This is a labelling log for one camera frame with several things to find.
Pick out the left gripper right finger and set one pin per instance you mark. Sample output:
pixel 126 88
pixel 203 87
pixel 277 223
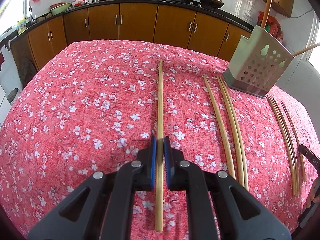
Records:
pixel 218 206

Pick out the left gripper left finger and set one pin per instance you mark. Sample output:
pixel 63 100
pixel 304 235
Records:
pixel 101 206

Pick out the bamboo chopstick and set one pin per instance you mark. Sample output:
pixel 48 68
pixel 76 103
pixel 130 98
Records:
pixel 289 146
pixel 242 149
pixel 277 118
pixel 222 130
pixel 297 140
pixel 231 129
pixel 159 158
pixel 305 49
pixel 266 13

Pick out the person's right hand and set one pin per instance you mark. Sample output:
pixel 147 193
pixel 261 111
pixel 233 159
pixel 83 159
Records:
pixel 311 196

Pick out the beige perforated utensil holder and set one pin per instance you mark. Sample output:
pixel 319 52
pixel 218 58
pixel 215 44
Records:
pixel 257 63

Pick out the red floral tablecloth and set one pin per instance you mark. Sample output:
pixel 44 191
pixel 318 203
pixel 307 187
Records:
pixel 94 106

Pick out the red bags and condiment bottles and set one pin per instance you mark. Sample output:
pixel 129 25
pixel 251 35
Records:
pixel 274 28

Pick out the lower wooden cabinets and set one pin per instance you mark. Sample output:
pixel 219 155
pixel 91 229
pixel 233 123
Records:
pixel 206 32

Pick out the black wok with lid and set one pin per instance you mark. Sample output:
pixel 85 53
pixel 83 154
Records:
pixel 213 3

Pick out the yellow dish soap bottle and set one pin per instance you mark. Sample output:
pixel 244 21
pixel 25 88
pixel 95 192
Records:
pixel 21 26

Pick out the green basin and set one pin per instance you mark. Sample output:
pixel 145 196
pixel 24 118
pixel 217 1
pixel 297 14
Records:
pixel 59 8

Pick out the red white plastic bag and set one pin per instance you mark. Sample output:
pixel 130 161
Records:
pixel 77 3

